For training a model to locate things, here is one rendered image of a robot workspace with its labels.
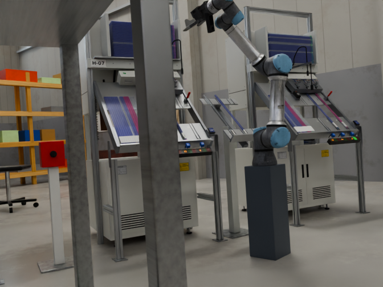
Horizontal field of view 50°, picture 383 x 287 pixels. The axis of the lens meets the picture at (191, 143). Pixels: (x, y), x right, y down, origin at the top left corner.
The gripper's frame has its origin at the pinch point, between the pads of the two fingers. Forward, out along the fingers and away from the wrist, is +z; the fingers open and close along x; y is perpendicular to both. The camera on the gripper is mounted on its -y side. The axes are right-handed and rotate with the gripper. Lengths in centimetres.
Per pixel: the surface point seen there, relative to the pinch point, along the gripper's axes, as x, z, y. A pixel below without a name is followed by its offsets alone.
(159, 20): 171, -127, -29
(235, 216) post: -11, 61, -129
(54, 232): 95, 97, -63
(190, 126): -10, 52, -52
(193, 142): 3, 45, -62
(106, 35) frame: -8, 75, 37
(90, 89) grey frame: 14, 96, 9
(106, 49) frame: -5, 81, 28
